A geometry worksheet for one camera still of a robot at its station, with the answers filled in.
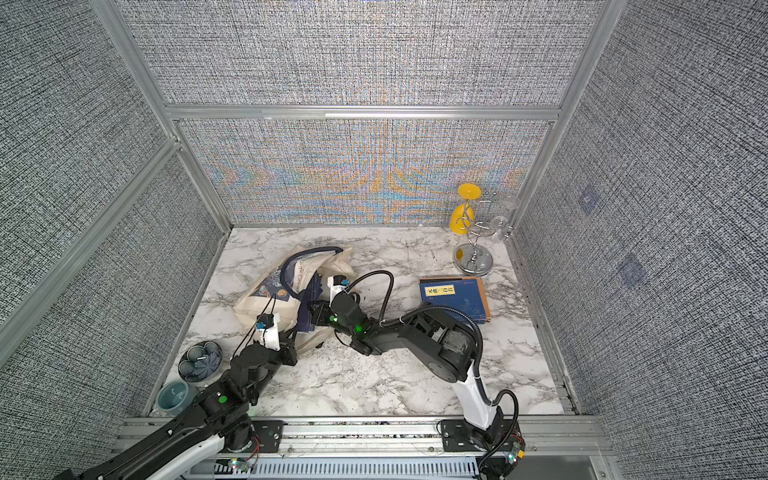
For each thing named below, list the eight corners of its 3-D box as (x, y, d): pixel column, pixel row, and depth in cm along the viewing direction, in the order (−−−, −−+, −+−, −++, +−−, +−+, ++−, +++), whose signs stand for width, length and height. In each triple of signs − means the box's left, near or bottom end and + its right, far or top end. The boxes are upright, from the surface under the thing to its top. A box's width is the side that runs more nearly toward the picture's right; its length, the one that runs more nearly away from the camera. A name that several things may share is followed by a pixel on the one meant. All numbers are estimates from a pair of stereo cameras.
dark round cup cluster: (182, 383, 84) (172, 377, 80) (196, 348, 90) (187, 341, 86) (217, 383, 84) (208, 377, 80) (229, 348, 90) (221, 341, 86)
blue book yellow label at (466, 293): (421, 323, 95) (424, 309, 88) (418, 291, 102) (420, 276, 96) (483, 323, 95) (490, 309, 88) (475, 291, 102) (482, 276, 96)
